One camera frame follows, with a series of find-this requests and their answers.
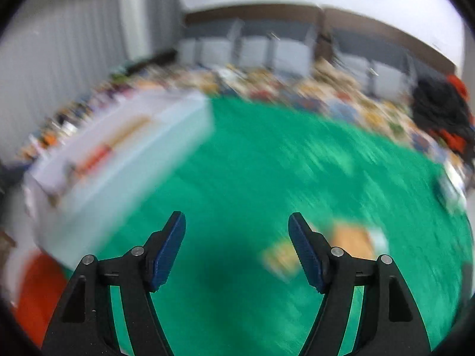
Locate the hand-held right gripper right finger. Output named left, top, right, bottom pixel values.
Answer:
left=288, top=211, right=432, bottom=356

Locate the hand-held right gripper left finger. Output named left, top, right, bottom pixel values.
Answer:
left=41, top=211, right=187, bottom=356

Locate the white cardboard box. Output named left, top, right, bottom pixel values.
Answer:
left=23, top=90, right=216, bottom=268

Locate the pile of assorted snacks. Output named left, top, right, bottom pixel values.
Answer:
left=18, top=63, right=464, bottom=179

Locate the yellow snack packet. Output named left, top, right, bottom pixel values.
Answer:
left=262, top=240, right=302, bottom=283

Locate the tan snack packet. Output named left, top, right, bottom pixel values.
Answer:
left=330, top=222, right=390, bottom=261

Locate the green table mat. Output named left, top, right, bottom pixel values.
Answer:
left=63, top=94, right=474, bottom=356

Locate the red snack packet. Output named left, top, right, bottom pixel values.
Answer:
left=70, top=144, right=115, bottom=176

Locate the orange round object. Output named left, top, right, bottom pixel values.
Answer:
left=15, top=251, right=72, bottom=346

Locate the white snack packet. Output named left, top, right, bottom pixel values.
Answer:
left=436, top=163, right=469, bottom=215

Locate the dark green bin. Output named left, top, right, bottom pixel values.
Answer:
left=124, top=49, right=178, bottom=74

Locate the row of grey chairs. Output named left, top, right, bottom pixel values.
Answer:
left=178, top=18, right=420, bottom=97

